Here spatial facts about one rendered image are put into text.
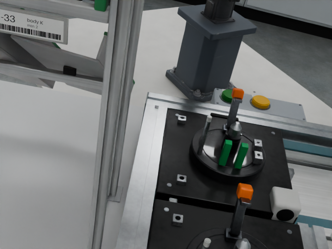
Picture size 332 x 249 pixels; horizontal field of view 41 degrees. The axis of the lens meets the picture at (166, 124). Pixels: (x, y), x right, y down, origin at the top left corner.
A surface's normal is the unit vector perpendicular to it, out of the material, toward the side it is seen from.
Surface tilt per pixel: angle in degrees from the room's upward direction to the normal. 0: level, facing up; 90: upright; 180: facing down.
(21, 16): 90
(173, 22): 0
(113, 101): 90
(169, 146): 0
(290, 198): 0
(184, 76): 90
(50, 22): 90
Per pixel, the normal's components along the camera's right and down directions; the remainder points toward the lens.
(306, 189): 0.17, -0.78
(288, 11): -0.21, 0.58
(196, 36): -0.84, 0.25
